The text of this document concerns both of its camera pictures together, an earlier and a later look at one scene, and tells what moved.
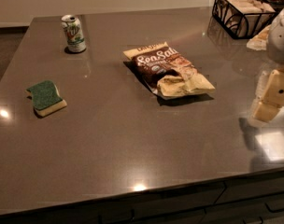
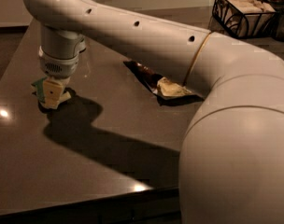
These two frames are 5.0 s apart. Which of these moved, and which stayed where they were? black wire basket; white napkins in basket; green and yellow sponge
Moved: green and yellow sponge
Stayed: black wire basket; white napkins in basket
